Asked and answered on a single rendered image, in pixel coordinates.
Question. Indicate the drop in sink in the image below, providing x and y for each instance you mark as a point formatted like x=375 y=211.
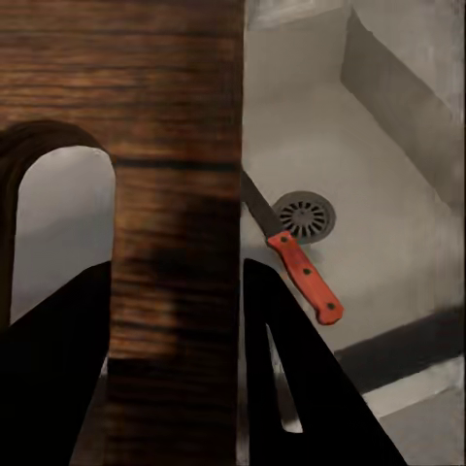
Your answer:
x=354 y=127

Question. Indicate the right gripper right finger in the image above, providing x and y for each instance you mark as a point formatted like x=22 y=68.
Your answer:
x=339 y=428

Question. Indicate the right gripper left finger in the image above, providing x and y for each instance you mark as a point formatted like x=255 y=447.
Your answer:
x=50 y=361

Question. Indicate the cutting board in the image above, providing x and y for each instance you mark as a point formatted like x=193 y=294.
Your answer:
x=158 y=86

